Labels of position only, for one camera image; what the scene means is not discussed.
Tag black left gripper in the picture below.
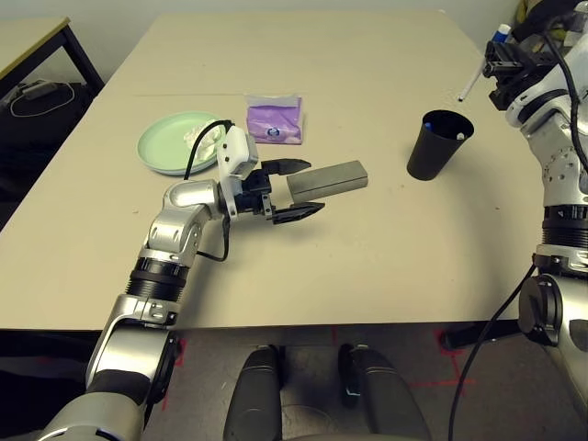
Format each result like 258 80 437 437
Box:
235 157 327 226

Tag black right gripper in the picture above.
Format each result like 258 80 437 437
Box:
481 40 553 111

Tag white marker blue cap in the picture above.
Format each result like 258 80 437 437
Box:
457 23 512 102

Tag grey glasses case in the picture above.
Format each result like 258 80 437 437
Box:
285 160 371 207

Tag white tissue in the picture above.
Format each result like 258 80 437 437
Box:
182 120 227 163

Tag light green plate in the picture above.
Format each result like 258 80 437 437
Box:
136 109 227 175

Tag yellow-green seat cushion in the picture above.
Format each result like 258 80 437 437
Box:
516 0 569 42

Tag purple tissue pack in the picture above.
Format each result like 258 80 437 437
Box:
243 92 307 146

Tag black cup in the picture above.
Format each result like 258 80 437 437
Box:
406 108 476 182

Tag grey robot left leg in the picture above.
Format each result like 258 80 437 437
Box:
222 344 285 441

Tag grey robot leg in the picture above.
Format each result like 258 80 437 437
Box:
338 344 432 441
222 344 285 441

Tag grey robot right leg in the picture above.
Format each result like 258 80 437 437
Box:
338 344 432 441

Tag black table foot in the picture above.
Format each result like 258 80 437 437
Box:
440 318 527 351

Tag black bag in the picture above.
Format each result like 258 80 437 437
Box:
0 81 96 194

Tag grey power adapter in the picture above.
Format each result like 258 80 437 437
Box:
22 81 57 99

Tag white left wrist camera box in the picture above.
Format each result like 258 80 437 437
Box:
216 125 260 217

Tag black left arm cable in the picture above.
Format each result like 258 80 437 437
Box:
183 118 236 264

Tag thin white cable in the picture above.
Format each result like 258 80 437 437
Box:
9 84 76 118

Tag beige side table black frame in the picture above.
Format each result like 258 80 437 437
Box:
0 17 106 97

